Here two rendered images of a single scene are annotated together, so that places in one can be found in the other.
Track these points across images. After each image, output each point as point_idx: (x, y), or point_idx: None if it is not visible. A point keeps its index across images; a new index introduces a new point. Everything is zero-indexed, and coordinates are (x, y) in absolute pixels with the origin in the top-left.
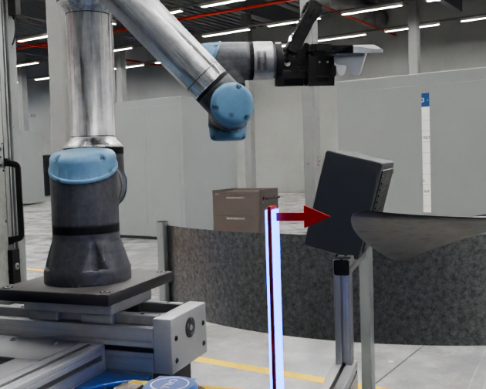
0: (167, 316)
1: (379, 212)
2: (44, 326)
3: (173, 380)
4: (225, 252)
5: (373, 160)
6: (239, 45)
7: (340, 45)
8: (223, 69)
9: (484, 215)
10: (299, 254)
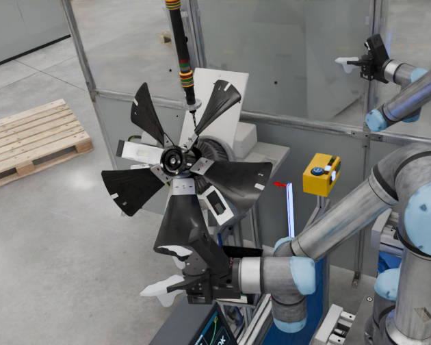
0: (335, 309)
1: (267, 162)
2: None
3: (317, 170)
4: None
5: (183, 303)
6: (273, 257)
7: (189, 246)
8: (293, 238)
9: (236, 172)
10: None
